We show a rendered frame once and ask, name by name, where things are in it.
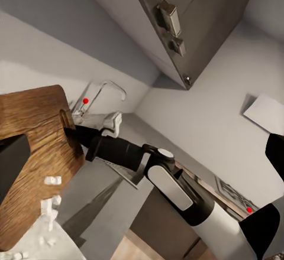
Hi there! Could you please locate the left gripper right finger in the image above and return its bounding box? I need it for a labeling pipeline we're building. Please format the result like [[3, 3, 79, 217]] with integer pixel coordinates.
[[265, 133, 284, 181]]

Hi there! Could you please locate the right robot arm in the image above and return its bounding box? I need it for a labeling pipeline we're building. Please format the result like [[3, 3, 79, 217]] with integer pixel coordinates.
[[64, 112, 284, 260]]

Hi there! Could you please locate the bowl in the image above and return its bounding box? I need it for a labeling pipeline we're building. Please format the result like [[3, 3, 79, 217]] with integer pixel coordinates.
[[0, 216, 86, 260]]

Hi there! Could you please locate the cutting board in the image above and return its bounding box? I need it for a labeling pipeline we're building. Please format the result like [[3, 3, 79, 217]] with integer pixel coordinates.
[[0, 84, 85, 252]]

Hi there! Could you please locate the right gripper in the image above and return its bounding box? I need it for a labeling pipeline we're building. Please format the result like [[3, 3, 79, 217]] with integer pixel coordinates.
[[64, 124, 130, 165]]

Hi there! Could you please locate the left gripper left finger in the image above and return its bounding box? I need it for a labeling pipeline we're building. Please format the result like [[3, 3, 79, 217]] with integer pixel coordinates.
[[0, 134, 31, 204]]

